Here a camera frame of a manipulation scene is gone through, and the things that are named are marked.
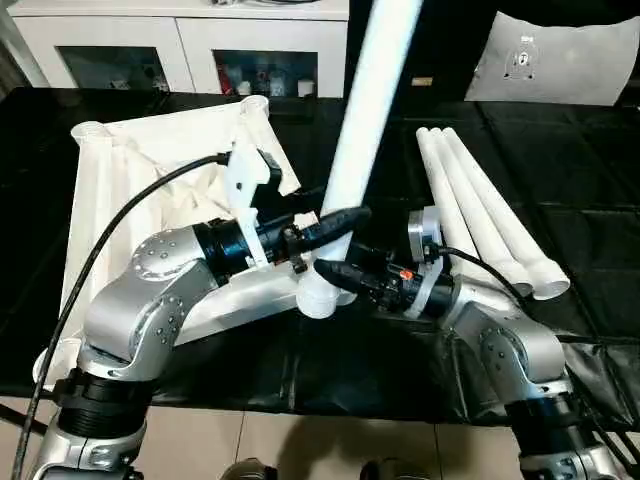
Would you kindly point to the white plastic table leg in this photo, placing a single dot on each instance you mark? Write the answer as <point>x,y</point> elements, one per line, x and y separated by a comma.
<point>459,175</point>
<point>479,175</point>
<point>360,125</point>
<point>440,175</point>

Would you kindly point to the small white cup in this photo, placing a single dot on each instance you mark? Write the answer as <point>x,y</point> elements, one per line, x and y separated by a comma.
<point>306,88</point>
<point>243,88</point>

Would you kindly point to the red item in cabinet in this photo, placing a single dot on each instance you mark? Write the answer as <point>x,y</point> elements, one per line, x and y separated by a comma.
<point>223,80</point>

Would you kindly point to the white glass-door cabinet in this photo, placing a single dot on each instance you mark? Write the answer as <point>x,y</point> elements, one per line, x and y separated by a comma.
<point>195,55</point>

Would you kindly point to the black right robot foot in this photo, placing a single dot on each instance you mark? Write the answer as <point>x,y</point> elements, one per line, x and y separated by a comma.
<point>390,470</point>

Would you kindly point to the black robot foot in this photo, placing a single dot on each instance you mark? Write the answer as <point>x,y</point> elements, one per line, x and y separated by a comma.
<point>250,470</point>
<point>390,470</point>

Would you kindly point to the black work mat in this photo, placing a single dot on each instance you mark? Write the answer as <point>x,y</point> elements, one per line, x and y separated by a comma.
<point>575,200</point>

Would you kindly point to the black cabinet with gold label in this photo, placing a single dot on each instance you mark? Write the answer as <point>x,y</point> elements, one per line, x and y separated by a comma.
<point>450,50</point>

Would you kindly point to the small dark clutter pile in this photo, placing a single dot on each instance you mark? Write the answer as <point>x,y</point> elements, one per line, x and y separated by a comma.
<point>222,3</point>

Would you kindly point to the black left robot foot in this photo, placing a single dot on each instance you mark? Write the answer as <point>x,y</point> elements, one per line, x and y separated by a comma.
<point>250,470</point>

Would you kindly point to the light grey printed pillow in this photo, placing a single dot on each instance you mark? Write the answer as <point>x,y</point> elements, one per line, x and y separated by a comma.
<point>550,60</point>

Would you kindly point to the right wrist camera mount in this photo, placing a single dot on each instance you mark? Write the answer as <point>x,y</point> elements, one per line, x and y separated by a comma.
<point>425,225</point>

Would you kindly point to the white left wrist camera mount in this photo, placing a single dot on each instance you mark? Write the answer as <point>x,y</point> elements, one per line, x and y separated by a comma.
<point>240,175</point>

